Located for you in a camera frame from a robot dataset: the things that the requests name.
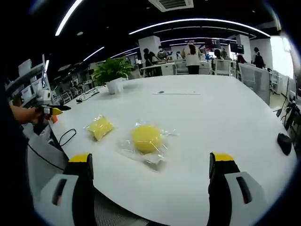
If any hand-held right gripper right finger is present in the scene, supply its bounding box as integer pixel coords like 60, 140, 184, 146
208, 152, 269, 226

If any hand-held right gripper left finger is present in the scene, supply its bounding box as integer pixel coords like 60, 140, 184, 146
35, 153, 96, 226

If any rectangular yellow silicone block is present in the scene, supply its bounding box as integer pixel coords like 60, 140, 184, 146
82, 114, 116, 142

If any round yellow silicone block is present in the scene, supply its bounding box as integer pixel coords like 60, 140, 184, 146
117, 121, 180, 173

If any person's left hand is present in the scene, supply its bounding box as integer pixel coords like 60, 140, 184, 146
23, 105, 43, 125

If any white storage shelf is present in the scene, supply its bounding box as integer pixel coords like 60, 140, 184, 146
4, 55, 51, 104

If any grey mesh office chair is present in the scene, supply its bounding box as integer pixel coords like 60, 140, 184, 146
94, 192, 152, 226

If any white plant pot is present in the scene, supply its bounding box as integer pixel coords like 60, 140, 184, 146
107, 79, 124, 95

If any short ceiling light strip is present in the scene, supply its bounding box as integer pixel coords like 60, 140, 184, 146
82, 46, 105, 63

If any green potted plant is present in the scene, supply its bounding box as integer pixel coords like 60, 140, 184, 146
91, 57, 134, 86

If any person's dark clothing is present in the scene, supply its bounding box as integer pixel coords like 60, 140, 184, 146
0, 94, 36, 226

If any black computer mouse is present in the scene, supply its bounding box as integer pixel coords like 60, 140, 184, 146
277, 132, 293, 156

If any straight ceiling light strip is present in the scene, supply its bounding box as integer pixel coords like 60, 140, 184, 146
55, 0, 86, 37

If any large white office chair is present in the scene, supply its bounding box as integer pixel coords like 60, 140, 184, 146
238, 62, 271, 105

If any ceiling air vent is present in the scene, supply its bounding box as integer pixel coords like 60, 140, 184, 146
148, 0, 195, 12

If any long arc ceiling light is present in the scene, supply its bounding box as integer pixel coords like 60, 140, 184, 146
128, 18, 271, 38

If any black looped cable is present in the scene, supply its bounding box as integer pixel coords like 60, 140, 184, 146
58, 128, 77, 147

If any dark cable bundle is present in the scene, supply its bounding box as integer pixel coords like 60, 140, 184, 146
279, 93, 301, 131

